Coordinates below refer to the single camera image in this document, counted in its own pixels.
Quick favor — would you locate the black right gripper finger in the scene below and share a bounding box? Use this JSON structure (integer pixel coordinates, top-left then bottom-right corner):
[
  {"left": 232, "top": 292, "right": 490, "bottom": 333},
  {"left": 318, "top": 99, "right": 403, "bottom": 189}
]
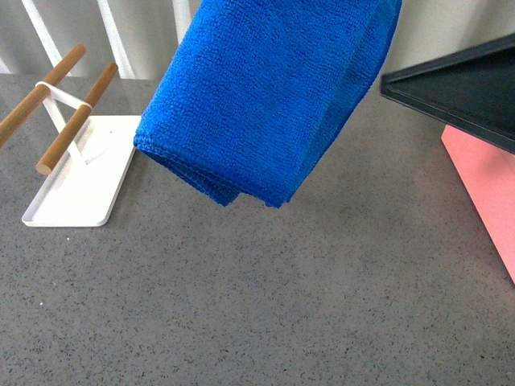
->
[{"left": 380, "top": 34, "right": 514, "bottom": 153}]

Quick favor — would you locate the blue microfiber cloth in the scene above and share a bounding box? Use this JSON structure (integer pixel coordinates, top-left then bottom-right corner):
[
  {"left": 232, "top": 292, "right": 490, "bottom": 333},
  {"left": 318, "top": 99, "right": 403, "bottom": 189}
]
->
[{"left": 134, "top": 1, "right": 402, "bottom": 207}]

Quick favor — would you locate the pink plastic box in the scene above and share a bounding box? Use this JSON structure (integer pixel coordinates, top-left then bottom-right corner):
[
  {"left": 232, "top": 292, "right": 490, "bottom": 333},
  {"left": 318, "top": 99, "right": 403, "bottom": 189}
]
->
[{"left": 441, "top": 125, "right": 514, "bottom": 277}]

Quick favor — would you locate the white pleated curtain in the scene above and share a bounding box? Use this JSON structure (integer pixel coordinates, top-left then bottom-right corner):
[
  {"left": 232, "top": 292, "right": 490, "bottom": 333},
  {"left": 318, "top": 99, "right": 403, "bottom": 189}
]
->
[{"left": 1, "top": 1, "right": 514, "bottom": 80}]

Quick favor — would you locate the white rack with wooden bars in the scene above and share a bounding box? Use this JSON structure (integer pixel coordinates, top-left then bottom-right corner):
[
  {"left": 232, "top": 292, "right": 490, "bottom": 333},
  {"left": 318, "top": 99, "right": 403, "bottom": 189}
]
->
[{"left": 1, "top": 44, "right": 141, "bottom": 228}]

